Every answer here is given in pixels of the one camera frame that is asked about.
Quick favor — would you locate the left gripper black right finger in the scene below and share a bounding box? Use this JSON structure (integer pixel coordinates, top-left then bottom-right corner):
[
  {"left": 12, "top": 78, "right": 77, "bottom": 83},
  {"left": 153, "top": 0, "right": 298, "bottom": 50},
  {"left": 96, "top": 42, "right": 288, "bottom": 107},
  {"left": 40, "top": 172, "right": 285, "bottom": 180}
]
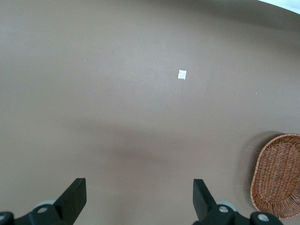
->
[{"left": 193, "top": 179, "right": 285, "bottom": 225}]

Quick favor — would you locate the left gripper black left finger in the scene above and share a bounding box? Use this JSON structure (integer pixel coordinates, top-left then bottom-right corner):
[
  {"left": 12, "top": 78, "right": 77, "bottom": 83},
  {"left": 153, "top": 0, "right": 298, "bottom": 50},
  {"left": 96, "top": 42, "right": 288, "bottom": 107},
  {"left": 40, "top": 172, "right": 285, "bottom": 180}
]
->
[{"left": 0, "top": 178, "right": 87, "bottom": 225}]

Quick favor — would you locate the oval woven wicker basket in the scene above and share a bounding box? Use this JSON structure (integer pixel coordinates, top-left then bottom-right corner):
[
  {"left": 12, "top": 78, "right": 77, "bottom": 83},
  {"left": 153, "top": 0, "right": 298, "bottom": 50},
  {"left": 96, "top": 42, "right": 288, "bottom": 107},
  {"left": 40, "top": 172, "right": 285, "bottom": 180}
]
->
[{"left": 250, "top": 133, "right": 300, "bottom": 220}]

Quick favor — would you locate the brown tablecloth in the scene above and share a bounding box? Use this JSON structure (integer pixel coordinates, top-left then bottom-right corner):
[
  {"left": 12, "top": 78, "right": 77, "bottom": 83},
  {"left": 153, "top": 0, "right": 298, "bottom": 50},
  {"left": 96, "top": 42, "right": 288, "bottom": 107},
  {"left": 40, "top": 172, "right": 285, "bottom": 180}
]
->
[{"left": 0, "top": 0, "right": 300, "bottom": 225}]

